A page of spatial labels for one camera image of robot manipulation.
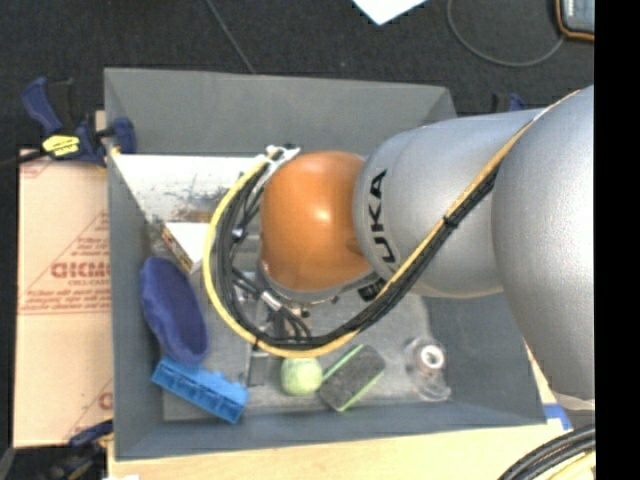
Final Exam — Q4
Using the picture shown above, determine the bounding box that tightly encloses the brown cardboard board red print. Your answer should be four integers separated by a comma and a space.
12, 149, 117, 450

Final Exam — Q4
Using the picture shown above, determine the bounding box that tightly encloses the black cylinder on white bracket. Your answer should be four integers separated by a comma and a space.
357, 278, 386, 303

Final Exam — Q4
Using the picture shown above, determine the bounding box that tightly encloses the dark blue cloth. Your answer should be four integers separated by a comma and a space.
138, 256, 210, 367

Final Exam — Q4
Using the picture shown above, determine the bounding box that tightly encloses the grey metal bin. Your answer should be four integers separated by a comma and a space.
103, 67, 549, 462

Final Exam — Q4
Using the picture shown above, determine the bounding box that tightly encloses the blue plastic toy brick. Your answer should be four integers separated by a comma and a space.
151, 356, 250, 425

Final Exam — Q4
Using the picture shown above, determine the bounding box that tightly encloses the dark grey sponge green edge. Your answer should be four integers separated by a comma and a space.
317, 343, 388, 413

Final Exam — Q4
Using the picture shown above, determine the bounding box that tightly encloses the clear glass jar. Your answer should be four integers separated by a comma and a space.
402, 336, 453, 403

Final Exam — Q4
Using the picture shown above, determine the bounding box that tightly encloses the green tennis ball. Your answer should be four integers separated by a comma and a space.
279, 356, 324, 398

